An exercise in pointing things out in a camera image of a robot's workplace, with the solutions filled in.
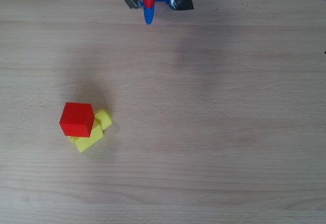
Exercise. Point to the red cube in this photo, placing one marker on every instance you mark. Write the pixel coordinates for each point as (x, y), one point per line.
(76, 118)

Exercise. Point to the yellow square cup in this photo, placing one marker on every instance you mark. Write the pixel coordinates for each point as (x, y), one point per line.
(86, 142)

